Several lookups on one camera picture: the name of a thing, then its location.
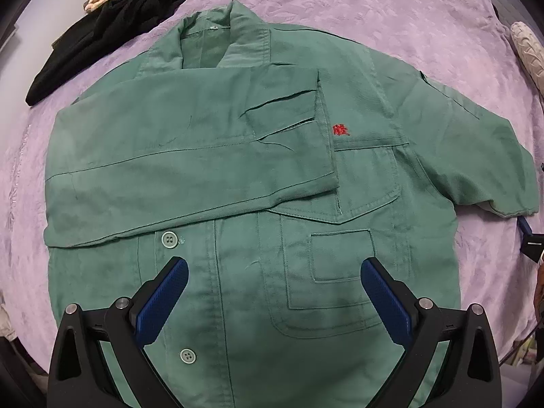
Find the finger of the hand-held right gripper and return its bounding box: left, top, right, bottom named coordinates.
left=516, top=217, right=544, bottom=264

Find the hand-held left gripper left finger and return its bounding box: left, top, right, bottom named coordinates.
left=48, top=256, right=190, bottom=408

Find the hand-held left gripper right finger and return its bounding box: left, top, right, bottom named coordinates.
left=360, top=256, right=502, bottom=408

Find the green work jacket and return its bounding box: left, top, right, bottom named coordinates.
left=44, top=0, right=540, bottom=408

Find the white textured pillow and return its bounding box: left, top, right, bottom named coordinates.
left=510, top=21, right=544, bottom=94

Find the purple embossed blanket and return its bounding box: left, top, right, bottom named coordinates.
left=0, top=0, right=544, bottom=392

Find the black cloth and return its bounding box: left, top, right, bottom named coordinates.
left=25, top=0, right=190, bottom=106

